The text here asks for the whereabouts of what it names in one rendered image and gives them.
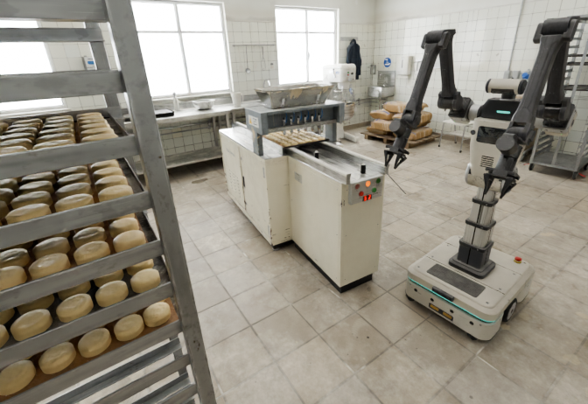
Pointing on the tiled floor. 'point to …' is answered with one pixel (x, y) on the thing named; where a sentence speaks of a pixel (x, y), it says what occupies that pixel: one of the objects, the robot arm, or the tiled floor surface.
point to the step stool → (457, 132)
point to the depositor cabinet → (260, 185)
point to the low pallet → (395, 139)
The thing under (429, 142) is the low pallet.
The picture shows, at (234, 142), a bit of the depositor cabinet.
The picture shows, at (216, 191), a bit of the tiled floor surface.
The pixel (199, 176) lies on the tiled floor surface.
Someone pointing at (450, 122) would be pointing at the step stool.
